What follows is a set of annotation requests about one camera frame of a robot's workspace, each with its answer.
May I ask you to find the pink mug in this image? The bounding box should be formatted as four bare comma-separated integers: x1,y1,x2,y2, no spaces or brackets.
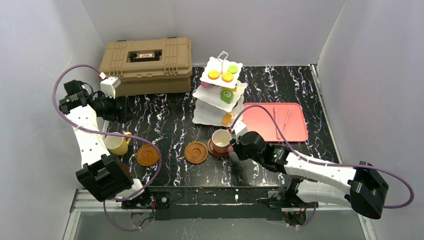
211,129,233,152

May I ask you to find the orange biscuit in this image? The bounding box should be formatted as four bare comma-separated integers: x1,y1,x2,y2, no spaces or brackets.
221,113,233,126

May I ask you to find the yellow mug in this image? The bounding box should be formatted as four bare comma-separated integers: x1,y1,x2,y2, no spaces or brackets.
104,131,132,156

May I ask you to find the pink serving tray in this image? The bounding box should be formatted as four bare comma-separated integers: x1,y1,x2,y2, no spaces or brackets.
238,102,310,143

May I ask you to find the white three-tier cake stand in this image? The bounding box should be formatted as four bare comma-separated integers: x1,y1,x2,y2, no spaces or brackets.
192,50,248,127

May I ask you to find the single brown wooden coaster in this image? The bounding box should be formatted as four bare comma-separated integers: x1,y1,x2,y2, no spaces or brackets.
184,141,209,164

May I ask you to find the stack of brown wooden coasters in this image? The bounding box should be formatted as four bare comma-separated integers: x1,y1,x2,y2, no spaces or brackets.
136,144,159,167

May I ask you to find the green roll cake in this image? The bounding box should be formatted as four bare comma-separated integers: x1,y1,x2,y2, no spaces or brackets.
220,89,235,104

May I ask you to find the tan plastic tool case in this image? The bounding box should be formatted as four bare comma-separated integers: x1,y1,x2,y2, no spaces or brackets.
98,37,193,96

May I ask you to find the pink cake slice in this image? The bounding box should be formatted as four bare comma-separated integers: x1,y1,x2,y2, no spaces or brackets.
201,81,211,89

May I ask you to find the green round macaron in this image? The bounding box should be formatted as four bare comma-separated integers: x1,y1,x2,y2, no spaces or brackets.
227,65,239,75

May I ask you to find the round orange waffle cookie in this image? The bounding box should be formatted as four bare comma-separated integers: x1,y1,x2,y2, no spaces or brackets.
207,70,221,80

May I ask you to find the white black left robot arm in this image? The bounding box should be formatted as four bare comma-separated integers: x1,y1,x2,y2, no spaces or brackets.
58,76,145,202

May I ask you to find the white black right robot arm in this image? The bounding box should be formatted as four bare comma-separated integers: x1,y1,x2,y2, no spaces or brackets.
229,131,389,220

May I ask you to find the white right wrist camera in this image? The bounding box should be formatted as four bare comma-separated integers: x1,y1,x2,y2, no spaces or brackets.
230,119,248,141

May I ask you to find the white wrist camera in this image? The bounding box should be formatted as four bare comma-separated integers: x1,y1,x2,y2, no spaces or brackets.
230,119,248,141
100,76,121,99

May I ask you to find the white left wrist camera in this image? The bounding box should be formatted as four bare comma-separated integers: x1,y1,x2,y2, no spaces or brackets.
100,76,121,99

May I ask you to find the aluminium frame rail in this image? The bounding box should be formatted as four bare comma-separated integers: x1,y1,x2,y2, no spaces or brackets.
71,186,351,212

